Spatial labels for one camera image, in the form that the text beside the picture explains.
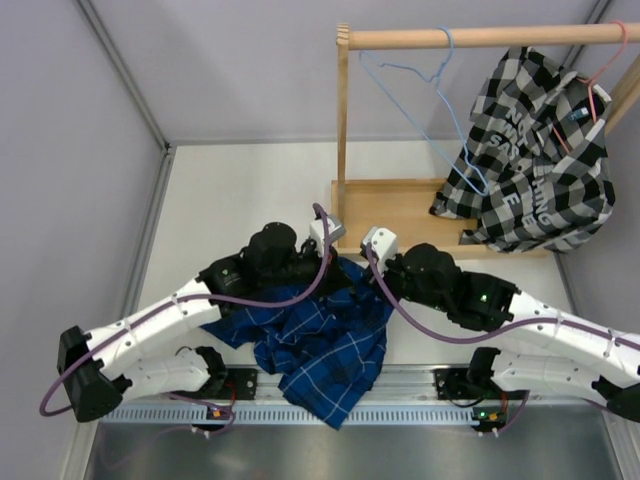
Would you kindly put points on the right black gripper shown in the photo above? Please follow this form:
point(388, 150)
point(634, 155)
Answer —
point(392, 264)

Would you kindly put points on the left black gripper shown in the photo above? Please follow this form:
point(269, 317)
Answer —
point(336, 280)

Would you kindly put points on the blue plaid shirt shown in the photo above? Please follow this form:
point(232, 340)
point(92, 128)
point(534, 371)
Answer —
point(328, 351)

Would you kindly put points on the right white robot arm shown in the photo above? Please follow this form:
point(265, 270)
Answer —
point(522, 343)

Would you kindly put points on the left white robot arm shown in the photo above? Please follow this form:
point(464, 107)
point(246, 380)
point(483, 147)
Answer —
point(107, 366)

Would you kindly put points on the black white checkered shirt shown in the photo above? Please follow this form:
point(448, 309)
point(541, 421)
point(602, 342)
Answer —
point(534, 173)

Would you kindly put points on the wooden clothes rack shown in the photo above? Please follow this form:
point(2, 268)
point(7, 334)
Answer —
point(401, 204)

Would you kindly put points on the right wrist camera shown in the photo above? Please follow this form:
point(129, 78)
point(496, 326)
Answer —
point(383, 243)

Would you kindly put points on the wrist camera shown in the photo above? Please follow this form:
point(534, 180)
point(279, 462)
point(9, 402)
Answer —
point(383, 243)
point(329, 231)

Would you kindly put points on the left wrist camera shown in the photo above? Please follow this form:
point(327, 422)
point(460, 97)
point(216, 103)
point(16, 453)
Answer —
point(329, 231)

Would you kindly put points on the aluminium mounting rail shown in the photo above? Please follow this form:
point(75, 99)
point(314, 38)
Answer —
point(400, 382)

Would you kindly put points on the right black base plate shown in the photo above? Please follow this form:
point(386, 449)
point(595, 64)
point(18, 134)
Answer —
point(452, 384)

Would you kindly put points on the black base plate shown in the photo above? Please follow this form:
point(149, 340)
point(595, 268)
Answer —
point(452, 384)
point(241, 382)

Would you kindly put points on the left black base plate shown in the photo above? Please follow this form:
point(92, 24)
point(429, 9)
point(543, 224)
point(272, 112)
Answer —
point(241, 382)

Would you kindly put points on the slotted grey cable duct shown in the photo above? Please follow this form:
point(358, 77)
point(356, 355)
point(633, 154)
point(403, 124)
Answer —
point(245, 414)

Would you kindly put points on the pink wire hanger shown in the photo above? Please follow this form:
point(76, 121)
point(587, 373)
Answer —
point(619, 101)

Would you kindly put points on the grey corner frame post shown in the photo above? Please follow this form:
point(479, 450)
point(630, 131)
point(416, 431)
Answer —
point(99, 29)

